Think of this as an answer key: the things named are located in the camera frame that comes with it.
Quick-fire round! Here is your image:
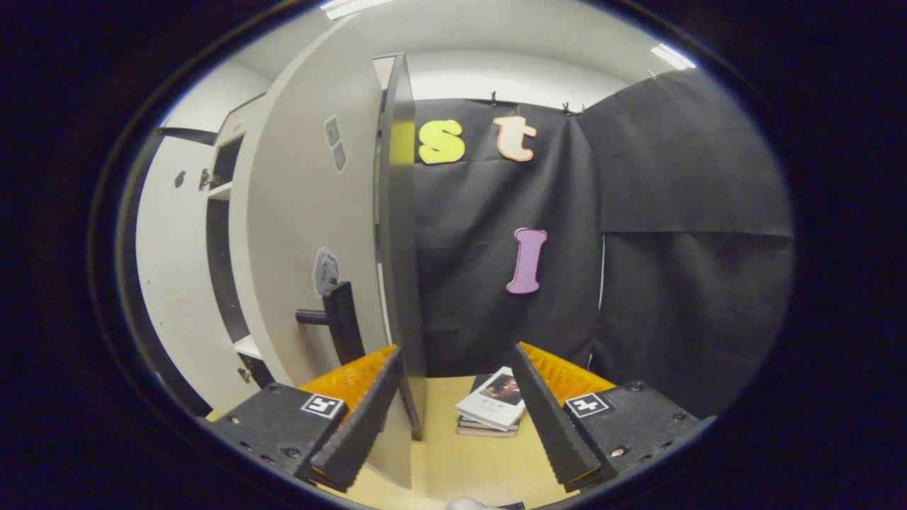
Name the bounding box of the ceiling light panel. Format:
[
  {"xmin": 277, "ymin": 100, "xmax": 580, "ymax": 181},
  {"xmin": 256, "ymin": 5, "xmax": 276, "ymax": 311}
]
[
  {"xmin": 650, "ymin": 43, "xmax": 697, "ymax": 71},
  {"xmin": 319, "ymin": 0, "xmax": 399, "ymax": 21}
]

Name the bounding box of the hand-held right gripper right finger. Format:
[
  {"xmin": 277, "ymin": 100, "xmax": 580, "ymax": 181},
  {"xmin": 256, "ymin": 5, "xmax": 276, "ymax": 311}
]
[{"xmin": 510, "ymin": 343, "xmax": 702, "ymax": 494}]

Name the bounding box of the black backdrop cloth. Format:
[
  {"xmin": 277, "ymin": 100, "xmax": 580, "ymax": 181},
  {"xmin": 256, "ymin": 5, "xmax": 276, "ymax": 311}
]
[{"xmin": 142, "ymin": 67, "xmax": 794, "ymax": 419}]

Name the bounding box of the white book with portrait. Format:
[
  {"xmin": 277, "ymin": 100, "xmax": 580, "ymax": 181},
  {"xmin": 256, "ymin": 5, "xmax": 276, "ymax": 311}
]
[{"xmin": 455, "ymin": 366, "xmax": 527, "ymax": 432}]

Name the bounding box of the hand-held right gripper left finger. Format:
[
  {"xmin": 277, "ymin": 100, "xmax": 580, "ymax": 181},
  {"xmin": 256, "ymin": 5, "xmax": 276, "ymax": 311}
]
[{"xmin": 208, "ymin": 345, "xmax": 409, "ymax": 491}]

